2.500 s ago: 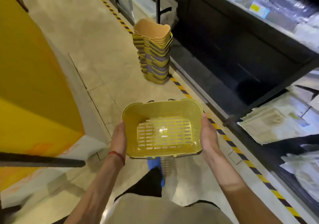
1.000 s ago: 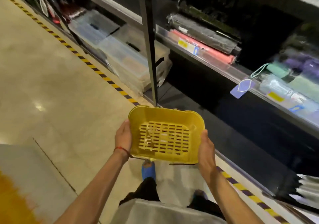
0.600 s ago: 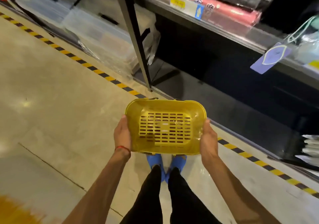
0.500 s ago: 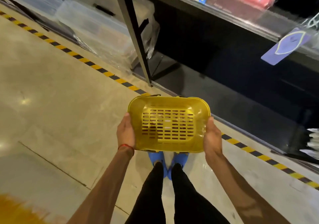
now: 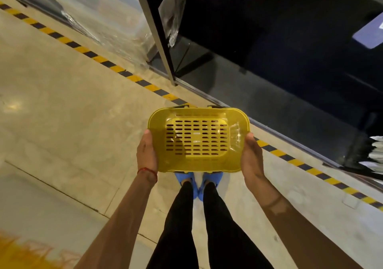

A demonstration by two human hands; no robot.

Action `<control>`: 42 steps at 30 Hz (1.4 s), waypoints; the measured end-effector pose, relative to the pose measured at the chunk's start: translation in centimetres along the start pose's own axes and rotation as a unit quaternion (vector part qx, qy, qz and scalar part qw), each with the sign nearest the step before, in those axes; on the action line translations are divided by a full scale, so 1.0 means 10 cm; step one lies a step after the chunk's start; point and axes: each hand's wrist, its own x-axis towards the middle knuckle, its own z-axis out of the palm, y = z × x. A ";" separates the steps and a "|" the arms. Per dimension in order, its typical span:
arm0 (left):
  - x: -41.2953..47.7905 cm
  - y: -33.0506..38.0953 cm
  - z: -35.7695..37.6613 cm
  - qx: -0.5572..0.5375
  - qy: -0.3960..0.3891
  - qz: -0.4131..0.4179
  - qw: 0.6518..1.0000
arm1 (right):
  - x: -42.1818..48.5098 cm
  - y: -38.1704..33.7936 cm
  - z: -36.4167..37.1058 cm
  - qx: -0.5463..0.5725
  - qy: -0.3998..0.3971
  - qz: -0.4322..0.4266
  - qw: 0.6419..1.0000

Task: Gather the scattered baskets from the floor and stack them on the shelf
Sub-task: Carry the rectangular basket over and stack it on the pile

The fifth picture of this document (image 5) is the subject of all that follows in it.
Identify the person's left forearm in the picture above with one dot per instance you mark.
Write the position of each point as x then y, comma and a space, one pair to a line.
116, 230

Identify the person's right forearm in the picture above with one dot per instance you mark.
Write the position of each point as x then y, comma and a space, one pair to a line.
299, 230

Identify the person's left hand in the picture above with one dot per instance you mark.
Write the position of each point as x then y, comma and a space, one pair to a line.
146, 155

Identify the blue slipper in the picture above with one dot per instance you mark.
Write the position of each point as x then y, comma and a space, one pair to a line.
211, 177
188, 177

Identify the blue right slipper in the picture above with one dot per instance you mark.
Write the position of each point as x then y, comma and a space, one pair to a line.
211, 177

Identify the white flat packets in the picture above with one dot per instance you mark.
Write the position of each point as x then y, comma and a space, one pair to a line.
377, 155

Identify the clear plastic wrap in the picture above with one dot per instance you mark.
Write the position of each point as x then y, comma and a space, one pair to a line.
89, 17

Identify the blue left slipper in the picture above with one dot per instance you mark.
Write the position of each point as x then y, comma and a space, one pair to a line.
188, 177

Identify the pale purple hanging tag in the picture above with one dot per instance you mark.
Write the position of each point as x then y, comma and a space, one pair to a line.
369, 34

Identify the black trousers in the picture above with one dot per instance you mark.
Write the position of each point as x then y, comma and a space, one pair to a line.
176, 233

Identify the person's right hand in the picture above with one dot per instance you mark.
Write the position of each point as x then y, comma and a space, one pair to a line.
252, 158

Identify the clear wrapped storage box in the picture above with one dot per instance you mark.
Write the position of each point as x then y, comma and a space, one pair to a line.
113, 17

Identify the yellow grey display platform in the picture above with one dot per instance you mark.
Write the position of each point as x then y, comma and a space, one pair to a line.
36, 212

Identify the black metal shelf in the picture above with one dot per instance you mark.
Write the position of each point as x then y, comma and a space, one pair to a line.
284, 98

